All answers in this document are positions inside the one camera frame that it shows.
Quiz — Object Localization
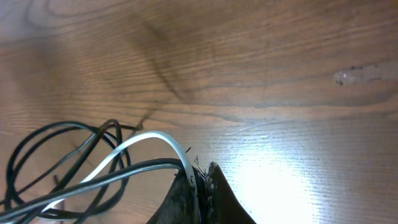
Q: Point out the white cable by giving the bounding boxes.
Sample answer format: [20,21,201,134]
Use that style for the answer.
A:
[6,131,200,224]

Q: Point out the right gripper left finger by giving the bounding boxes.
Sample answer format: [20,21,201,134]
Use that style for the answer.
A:
[146,170,194,224]

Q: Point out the black thick cable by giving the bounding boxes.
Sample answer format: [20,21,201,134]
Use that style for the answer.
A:
[0,119,187,224]

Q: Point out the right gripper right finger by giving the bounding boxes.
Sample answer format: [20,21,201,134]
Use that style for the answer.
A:
[205,162,256,224]

